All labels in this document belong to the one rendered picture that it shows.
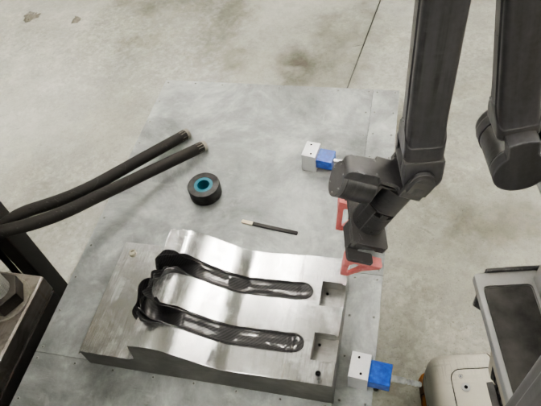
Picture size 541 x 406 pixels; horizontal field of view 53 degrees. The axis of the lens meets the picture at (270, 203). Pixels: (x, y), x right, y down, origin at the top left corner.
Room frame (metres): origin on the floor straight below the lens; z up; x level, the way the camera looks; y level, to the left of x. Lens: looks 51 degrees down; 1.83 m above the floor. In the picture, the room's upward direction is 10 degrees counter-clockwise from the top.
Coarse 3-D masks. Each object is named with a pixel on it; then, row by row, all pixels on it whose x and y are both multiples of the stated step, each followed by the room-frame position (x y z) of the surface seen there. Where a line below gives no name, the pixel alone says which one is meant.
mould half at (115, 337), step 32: (128, 256) 0.69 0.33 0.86; (192, 256) 0.62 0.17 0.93; (224, 256) 0.62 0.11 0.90; (256, 256) 0.62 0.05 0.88; (288, 256) 0.60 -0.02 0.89; (128, 288) 0.61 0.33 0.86; (160, 288) 0.55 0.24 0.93; (192, 288) 0.55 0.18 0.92; (224, 288) 0.55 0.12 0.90; (320, 288) 0.52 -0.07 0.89; (96, 320) 0.55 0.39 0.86; (128, 320) 0.54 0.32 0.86; (224, 320) 0.49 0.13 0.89; (256, 320) 0.48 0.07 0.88; (288, 320) 0.46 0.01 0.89; (320, 320) 0.45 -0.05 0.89; (96, 352) 0.48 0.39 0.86; (128, 352) 0.47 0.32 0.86; (160, 352) 0.43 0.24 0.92; (192, 352) 0.42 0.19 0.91; (224, 352) 0.42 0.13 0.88; (256, 352) 0.41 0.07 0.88; (288, 352) 0.40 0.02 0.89; (224, 384) 0.39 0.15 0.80; (256, 384) 0.37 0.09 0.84; (288, 384) 0.35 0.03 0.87; (320, 384) 0.33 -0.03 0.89
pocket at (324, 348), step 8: (320, 336) 0.43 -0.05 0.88; (328, 336) 0.42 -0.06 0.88; (312, 344) 0.41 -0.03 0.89; (320, 344) 0.42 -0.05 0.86; (328, 344) 0.41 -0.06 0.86; (336, 344) 0.40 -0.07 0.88; (312, 352) 0.40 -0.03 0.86; (320, 352) 0.40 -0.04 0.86; (328, 352) 0.40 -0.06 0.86; (336, 352) 0.39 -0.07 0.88; (320, 360) 0.38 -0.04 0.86; (328, 360) 0.38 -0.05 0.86; (336, 360) 0.37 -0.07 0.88
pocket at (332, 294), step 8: (328, 288) 0.53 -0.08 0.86; (336, 288) 0.52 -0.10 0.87; (344, 288) 0.51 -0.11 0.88; (320, 296) 0.50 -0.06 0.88; (328, 296) 0.51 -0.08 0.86; (336, 296) 0.51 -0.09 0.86; (344, 296) 0.50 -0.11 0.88; (320, 304) 0.49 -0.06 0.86; (328, 304) 0.49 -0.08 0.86; (336, 304) 0.49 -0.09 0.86
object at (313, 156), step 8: (312, 144) 0.94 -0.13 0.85; (320, 144) 0.93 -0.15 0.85; (304, 152) 0.91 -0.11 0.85; (312, 152) 0.91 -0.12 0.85; (320, 152) 0.92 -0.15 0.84; (328, 152) 0.91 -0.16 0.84; (304, 160) 0.90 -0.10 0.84; (312, 160) 0.89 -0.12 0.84; (320, 160) 0.89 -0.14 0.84; (328, 160) 0.88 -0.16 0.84; (336, 160) 0.89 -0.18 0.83; (304, 168) 0.90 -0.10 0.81; (312, 168) 0.89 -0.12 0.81; (328, 168) 0.88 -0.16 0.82
